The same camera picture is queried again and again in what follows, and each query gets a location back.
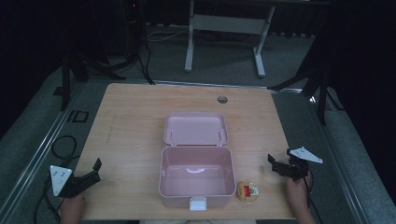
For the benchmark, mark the pink plastic storage box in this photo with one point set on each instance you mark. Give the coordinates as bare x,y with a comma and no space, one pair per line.
196,160

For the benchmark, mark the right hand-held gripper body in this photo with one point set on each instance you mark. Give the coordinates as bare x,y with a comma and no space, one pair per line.
299,163

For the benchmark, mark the black floor bracket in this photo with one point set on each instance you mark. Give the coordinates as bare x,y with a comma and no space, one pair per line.
77,116

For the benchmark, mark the person's left hand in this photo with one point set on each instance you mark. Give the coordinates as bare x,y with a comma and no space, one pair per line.
72,207

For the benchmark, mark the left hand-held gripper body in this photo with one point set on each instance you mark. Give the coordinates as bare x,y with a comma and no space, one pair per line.
63,182

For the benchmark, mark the black tripod stand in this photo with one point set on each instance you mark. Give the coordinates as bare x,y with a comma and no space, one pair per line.
84,62
314,81

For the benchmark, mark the person's right hand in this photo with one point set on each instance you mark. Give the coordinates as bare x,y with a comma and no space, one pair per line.
298,193

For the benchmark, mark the round yellow snack packet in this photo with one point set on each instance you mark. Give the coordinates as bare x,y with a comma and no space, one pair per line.
248,192

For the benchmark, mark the white metal desk frame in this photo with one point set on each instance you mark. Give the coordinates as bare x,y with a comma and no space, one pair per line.
228,37

